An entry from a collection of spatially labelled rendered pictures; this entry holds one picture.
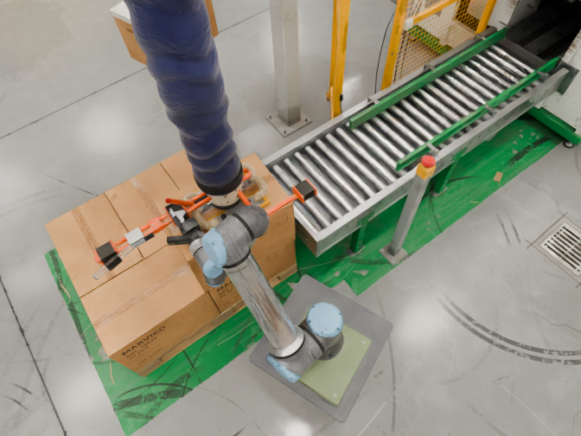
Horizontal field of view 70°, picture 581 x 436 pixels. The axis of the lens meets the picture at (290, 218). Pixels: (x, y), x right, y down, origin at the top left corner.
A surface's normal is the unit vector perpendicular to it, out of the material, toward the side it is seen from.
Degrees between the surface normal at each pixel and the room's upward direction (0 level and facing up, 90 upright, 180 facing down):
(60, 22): 0
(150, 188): 0
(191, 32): 81
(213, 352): 0
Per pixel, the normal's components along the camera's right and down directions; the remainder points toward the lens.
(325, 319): 0.04, -0.62
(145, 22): -0.33, 0.72
